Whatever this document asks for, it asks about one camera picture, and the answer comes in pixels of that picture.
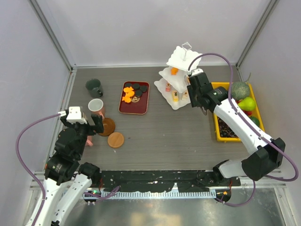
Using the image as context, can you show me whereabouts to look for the pink mug near arm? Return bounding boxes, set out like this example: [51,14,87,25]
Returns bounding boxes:
[85,136,93,146]

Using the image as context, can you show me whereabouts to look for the white three-tier stand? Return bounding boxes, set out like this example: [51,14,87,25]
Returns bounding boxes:
[154,42,199,110]

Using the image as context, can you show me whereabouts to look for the black round cookies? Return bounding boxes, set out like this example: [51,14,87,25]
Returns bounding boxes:
[123,82,149,97]

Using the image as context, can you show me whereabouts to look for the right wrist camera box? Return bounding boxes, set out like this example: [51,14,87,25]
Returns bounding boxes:
[187,68,204,77]

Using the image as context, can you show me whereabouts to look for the green lime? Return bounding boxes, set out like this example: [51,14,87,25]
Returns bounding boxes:
[249,116,260,127]

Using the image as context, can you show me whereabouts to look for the orange fish cookies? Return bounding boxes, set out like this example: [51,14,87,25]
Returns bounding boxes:
[121,67,179,104]

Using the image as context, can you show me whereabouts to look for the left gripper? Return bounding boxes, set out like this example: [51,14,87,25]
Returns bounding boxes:
[62,113,103,157]

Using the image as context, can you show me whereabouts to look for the dark green mug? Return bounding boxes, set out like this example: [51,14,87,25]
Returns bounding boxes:
[85,79,103,98]

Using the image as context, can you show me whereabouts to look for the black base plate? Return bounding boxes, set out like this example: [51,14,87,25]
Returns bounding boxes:
[99,170,241,193]

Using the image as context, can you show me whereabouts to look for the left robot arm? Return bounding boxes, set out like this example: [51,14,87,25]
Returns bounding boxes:
[27,114,104,226]

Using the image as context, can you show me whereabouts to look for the green pear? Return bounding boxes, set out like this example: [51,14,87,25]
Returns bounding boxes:
[238,97,256,111]

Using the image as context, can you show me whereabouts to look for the pink mug white inside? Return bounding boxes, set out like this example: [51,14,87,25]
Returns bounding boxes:
[88,98,105,119]

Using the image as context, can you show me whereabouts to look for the dark brown wooden saucer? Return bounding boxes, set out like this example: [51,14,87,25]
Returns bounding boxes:
[98,117,116,137]

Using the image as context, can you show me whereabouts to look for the dark grapes bunch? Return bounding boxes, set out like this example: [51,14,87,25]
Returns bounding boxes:
[217,117,238,138]

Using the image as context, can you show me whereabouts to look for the yellow fruit bin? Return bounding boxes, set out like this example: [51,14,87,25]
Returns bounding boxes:
[211,82,265,143]

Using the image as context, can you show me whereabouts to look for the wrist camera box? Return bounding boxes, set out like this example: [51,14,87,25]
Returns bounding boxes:
[187,68,204,77]
[58,106,88,124]

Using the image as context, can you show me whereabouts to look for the metal serving tongs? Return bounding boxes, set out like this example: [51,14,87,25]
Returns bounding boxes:
[200,106,207,115]

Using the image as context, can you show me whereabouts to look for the red cherries cluster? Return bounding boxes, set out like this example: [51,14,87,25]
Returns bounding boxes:
[244,111,253,116]

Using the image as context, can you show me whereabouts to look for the cream cake slice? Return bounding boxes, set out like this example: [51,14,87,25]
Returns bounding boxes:
[182,91,189,101]

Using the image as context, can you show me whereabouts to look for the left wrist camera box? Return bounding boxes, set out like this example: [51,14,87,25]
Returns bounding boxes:
[58,106,88,124]

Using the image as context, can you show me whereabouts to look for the green melon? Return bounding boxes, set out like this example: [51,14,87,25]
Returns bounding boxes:
[231,73,251,101]

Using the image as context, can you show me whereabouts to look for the red dessert tray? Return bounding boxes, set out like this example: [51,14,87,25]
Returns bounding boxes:
[119,81,150,115]

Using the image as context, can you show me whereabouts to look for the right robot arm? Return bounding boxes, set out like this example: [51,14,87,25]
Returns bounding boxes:
[187,69,285,186]

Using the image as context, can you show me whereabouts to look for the light wooden coaster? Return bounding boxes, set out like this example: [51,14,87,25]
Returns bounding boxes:
[108,132,124,148]

